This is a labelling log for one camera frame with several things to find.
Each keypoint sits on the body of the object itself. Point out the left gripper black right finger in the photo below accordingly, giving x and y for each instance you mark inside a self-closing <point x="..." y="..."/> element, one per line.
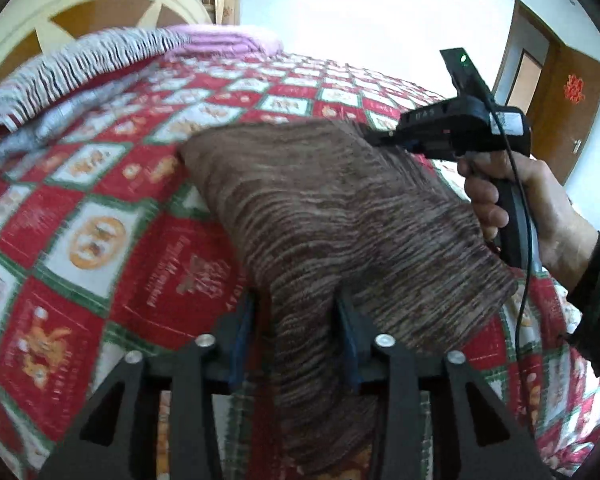
<point x="437" y="417"/>

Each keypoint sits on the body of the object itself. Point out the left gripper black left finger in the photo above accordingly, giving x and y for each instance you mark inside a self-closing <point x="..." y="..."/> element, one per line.
<point x="167" y="398"/>

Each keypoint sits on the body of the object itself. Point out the brown knitted sweater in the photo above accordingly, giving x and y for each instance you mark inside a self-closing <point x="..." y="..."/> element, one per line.
<point x="311" y="206"/>

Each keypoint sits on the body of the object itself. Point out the person's right hand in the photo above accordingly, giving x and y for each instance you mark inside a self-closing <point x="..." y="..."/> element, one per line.
<point x="566" y="240"/>

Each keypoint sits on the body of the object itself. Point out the brown wooden door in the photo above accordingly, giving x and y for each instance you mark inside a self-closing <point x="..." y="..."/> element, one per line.
<point x="556" y="122"/>

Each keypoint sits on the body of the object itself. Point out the red door decoration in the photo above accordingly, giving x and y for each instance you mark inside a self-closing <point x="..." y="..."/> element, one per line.
<point x="574" y="89"/>

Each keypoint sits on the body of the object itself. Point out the red checkered patchwork bedspread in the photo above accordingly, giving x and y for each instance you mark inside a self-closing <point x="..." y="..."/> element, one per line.
<point x="104" y="248"/>

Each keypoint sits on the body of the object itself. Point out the folded pink blanket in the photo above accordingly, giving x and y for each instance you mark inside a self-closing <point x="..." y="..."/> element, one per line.
<point x="229" y="40"/>

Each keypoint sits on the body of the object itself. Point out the striped pillow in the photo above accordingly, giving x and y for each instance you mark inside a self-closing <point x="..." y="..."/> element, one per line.
<point x="47" y="79"/>

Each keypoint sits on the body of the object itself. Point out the cream and brown headboard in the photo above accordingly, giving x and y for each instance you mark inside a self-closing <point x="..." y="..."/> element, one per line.
<point x="32" y="27"/>

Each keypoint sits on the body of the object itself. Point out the dark door frame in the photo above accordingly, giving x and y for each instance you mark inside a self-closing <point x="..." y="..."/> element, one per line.
<point x="530" y="48"/>

